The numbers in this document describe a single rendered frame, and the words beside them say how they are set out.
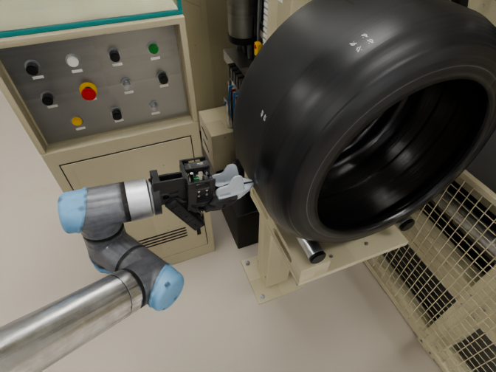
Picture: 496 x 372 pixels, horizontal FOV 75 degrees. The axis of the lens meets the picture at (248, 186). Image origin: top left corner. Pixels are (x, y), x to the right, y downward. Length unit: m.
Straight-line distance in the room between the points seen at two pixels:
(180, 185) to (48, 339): 0.30
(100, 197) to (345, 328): 1.42
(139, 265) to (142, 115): 0.76
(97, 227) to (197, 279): 1.27
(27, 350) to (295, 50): 0.58
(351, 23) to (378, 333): 1.50
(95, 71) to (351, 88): 0.86
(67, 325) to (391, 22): 0.63
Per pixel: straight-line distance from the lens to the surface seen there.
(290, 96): 0.56
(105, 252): 0.67
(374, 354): 1.78
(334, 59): 0.55
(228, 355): 1.69
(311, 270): 0.89
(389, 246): 1.06
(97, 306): 0.55
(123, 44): 1.15
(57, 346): 0.53
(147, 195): 0.61
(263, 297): 1.77
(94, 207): 0.61
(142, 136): 1.26
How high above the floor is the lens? 1.62
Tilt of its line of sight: 46 degrees down
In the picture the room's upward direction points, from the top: straight up
